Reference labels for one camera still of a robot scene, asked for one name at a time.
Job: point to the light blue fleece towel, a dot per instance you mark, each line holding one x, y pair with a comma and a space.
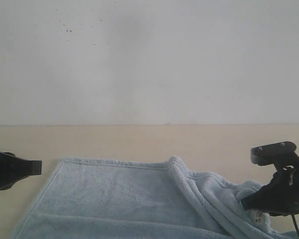
110, 199

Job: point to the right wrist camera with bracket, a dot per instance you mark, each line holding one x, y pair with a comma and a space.
282, 155

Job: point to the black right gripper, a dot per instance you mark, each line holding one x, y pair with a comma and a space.
281, 195

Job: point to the white barcode label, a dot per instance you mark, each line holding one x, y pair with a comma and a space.
259, 218

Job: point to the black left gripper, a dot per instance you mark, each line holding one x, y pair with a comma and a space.
24, 169

